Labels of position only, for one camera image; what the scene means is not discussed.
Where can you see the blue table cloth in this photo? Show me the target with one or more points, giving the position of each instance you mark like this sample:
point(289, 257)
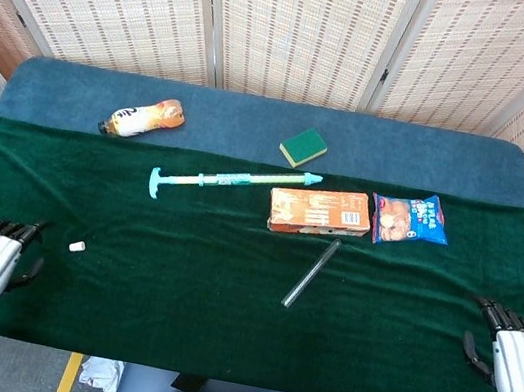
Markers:
point(235, 120)

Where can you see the dark green velvet cloth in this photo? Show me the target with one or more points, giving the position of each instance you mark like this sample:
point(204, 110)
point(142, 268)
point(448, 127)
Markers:
point(197, 306)

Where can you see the crumpled white paper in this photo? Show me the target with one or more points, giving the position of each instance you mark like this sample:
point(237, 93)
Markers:
point(101, 373)

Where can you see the small white cap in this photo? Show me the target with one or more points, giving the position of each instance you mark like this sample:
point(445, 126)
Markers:
point(76, 247)

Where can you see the orange drink bottle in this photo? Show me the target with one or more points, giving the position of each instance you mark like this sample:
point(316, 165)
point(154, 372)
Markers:
point(141, 120)

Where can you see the teal green syringe pump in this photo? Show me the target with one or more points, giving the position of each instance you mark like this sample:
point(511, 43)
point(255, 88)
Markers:
point(224, 180)

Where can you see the green yellow sponge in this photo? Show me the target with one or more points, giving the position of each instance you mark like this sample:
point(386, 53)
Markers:
point(304, 145)

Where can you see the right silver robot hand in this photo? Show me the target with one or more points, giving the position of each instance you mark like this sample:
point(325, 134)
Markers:
point(523, 369)

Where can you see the blue cookie snack bag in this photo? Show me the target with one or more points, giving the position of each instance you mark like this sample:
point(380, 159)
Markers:
point(410, 221)

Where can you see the orange carton box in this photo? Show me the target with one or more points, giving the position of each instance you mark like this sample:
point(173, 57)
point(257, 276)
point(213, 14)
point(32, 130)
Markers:
point(320, 211)

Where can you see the clear glass tube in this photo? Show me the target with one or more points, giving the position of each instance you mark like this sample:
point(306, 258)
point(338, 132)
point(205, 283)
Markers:
point(312, 272)

